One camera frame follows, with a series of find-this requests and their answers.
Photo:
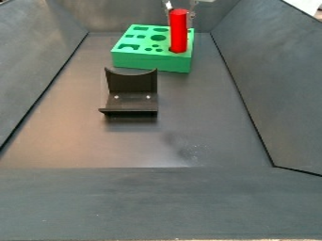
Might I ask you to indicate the red hexagon block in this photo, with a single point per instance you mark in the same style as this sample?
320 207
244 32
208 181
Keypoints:
178 30

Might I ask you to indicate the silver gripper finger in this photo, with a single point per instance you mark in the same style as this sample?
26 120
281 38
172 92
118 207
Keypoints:
192 13
168 5

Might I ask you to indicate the black cradle stand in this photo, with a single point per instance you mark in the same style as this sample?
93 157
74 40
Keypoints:
133 93

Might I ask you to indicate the green shape sorting board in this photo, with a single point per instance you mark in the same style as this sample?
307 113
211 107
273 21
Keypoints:
144 49

